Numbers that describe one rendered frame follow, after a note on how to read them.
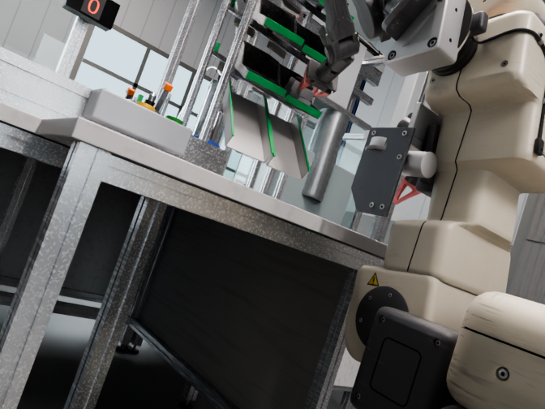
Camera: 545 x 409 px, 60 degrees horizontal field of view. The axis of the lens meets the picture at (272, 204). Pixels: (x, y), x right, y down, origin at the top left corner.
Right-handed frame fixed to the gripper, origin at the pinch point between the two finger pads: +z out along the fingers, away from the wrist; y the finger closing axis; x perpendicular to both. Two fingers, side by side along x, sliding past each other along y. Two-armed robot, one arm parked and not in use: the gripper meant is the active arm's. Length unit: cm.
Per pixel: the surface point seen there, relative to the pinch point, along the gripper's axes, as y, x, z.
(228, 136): 19.7, 25.2, 3.5
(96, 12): 61, 7, 4
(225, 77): 23.7, 4.2, 6.3
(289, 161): -3.4, 18.9, 10.4
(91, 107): 54, 44, -13
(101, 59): 62, -196, 284
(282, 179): -8.0, 18.6, 21.7
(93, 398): 32, 94, 13
